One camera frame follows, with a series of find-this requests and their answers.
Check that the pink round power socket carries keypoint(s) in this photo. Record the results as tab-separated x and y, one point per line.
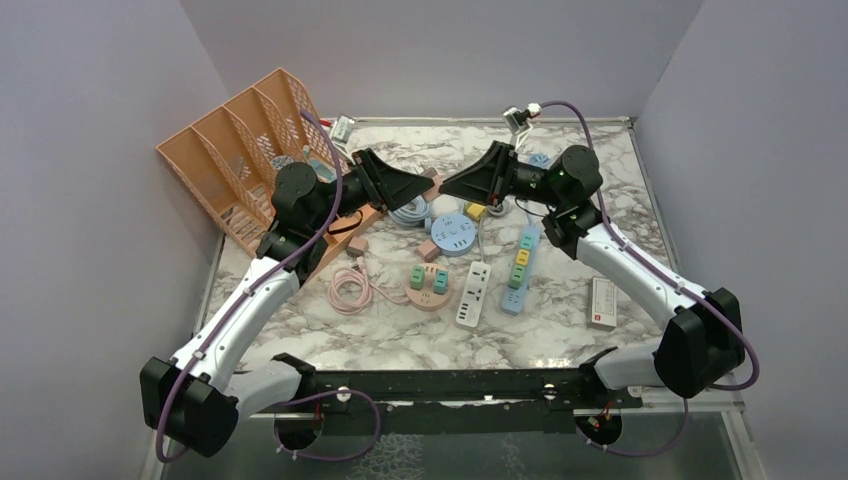
426	299

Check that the blue power strip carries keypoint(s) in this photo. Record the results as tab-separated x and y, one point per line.
512	302

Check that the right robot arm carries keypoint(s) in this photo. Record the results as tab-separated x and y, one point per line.
702	339

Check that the teal plug adapter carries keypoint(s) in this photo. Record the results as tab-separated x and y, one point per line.
528	242
440	283

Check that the white power strip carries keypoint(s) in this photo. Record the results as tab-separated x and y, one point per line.
473	295

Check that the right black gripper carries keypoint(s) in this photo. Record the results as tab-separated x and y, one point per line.
487	180

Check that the green plug adapter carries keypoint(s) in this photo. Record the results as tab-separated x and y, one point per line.
516	277
417	277

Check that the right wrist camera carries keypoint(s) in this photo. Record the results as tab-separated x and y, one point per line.
518	122

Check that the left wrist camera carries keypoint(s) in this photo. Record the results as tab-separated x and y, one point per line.
339	130

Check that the pink plug adapter left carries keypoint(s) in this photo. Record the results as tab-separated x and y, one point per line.
357	246

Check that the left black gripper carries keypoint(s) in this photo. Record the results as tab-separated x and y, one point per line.
385	185

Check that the black mounting rail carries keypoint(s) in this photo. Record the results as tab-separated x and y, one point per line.
434	402

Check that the yellow plug adapter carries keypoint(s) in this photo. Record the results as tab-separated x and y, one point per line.
522	257
475	212

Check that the small white red box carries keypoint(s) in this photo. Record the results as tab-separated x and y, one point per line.
603	304

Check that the orange plastic file rack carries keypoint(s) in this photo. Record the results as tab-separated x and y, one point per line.
224	157

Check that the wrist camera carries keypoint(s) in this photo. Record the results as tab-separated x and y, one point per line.
518	122
339	130

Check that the blue round power socket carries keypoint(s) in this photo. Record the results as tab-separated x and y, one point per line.
454	234

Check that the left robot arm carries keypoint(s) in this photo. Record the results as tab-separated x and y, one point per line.
196	397

